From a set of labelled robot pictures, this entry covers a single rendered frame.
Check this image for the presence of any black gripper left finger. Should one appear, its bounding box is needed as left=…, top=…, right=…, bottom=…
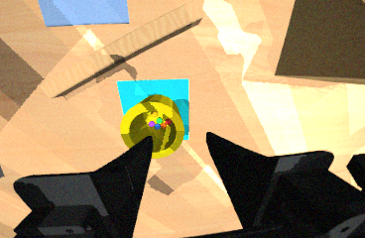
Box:
left=13, top=136, right=153, bottom=238

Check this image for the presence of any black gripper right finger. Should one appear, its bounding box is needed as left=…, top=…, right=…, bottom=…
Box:
left=205, top=132, right=334, bottom=228

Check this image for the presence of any brown wooden bar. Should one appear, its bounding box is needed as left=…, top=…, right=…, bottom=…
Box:
left=40, top=0, right=203, bottom=98

